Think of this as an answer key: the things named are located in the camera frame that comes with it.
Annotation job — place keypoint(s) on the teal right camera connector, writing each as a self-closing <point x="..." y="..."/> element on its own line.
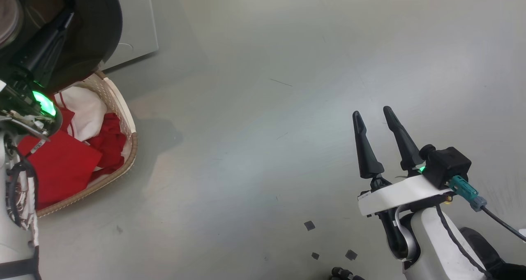
<point x="464" y="189"/>

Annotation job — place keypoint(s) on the white garment red stripes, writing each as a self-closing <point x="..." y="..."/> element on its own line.
<point x="84" y="111"/>

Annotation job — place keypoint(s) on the small black ribbed base part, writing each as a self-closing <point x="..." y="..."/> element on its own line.
<point x="345" y="274"/>

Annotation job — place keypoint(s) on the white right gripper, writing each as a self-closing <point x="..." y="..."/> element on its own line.
<point x="394" y="195"/>

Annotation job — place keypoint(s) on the red Bulls 23 jersey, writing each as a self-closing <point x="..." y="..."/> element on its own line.
<point x="57" y="169"/>

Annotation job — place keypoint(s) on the cream perforated basket brown rim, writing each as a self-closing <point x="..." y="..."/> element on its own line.
<point x="127" y="119"/>

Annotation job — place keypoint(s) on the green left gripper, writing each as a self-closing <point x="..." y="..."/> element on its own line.
<point x="24" y="107"/>

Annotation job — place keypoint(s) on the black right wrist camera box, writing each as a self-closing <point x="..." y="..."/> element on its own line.
<point x="446" y="165"/>

